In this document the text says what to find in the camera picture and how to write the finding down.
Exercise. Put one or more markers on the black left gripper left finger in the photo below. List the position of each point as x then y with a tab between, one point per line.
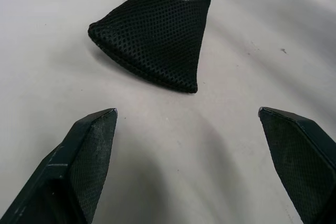
78	161

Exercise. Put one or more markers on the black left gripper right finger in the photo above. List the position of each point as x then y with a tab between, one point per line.
302	155

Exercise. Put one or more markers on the black mesh bag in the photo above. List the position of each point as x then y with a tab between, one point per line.
155	35

